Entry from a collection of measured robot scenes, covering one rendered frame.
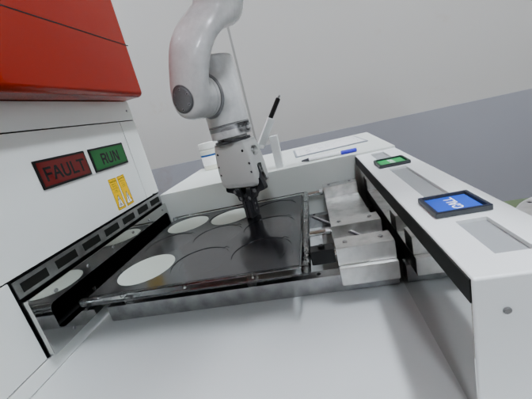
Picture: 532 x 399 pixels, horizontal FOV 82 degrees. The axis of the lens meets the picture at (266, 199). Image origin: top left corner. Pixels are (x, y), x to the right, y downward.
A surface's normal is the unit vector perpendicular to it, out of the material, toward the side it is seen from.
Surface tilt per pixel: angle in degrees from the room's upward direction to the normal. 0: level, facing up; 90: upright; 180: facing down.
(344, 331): 0
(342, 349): 0
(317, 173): 90
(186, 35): 61
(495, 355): 90
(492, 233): 0
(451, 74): 90
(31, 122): 90
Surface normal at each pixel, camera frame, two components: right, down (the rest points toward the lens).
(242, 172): -0.46, 0.40
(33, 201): 0.96, -0.19
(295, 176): -0.12, 0.30
